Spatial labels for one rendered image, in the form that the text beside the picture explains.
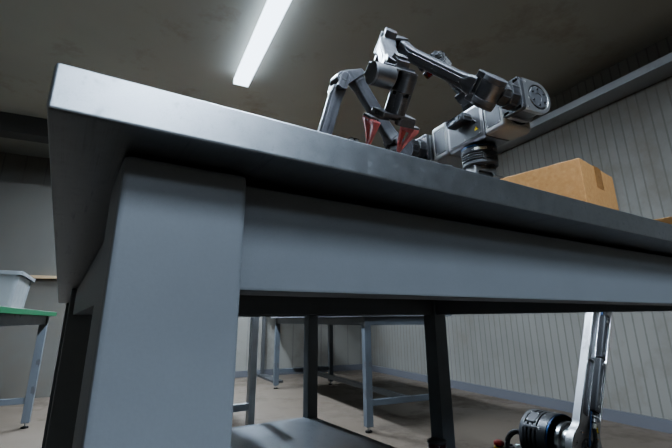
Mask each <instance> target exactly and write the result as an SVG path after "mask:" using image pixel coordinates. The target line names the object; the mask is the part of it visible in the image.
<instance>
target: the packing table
mask: <svg viewBox="0 0 672 448"><path fill-rule="evenodd" d="M271 318H275V338H274V368H273V385H274V386H275V388H273V389H278V388H277V387H276V386H277V385H279V373H288V372H304V368H287V369H279V353H280V324H304V317H271ZM318 324H326V325H328V366H321V367H318V376H320V377H324V378H327V379H328V381H329V382H330V383H329V385H332V384H333V383H331V381H333V380H334V381H337V382H341V383H344V384H347V385H351V386H354V387H358V388H361V389H363V417H364V427H367V428H368V430H366V431H365V432H366V433H372V430H370V427H374V424H373V406H380V405H389V404H398V403H408V402H417V401H426V400H429V393H428V394H418V395H405V394H402V393H398V392H394V391H391V390H387V389H383V388H379V387H376V386H372V355H371V325H423V324H424V315H395V316H333V317H318ZM333 325H361V329H362V373H363V383H361V382H357V381H353V380H350V379H346V378H342V377H338V376H335V375H333ZM320 370H328V374H327V373H324V372H320ZM373 392H375V393H378V394H381V395H385V396H388V398H378V399H373Z"/></svg>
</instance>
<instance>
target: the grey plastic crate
mask: <svg viewBox="0 0 672 448"><path fill-rule="evenodd" d="M34 282H35V279H34V278H33V277H31V276H30V275H28V274H27V273H25V272H23V271H8V270H0V306H5V307H14V308H24V304H25V301H26V298H27V295H28V292H29V288H30V285H31V283H34Z"/></svg>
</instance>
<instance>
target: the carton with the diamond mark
mask: <svg viewBox="0 0 672 448"><path fill-rule="evenodd" d="M501 180H505V181H509V182H513V183H516V184H520V185H524V186H528V187H532V188H535V189H539V190H543V191H547V192H550V193H554V194H558V195H562V196H566V197H569V198H573V199H577V200H581V201H585V202H588V203H592V204H596V205H600V206H603V207H607V208H611V209H615V210H619V208H618V203H617V198H616V194H615V189H614V184H613V179H612V177H610V176H609V175H607V174H605V173H604V172H602V171H601V170H600V169H598V168H597V167H595V166H592V165H590V164H588V163H587V162H585V161H583V160H582V159H580V158H576V159H573V160H569V161H565V162H561V163H558V164H554V165H550V166H547V167H543V168H539V169H535V170H532V171H528V172H524V173H520V174H517V175H513V176H509V177H506V178H502V179H501Z"/></svg>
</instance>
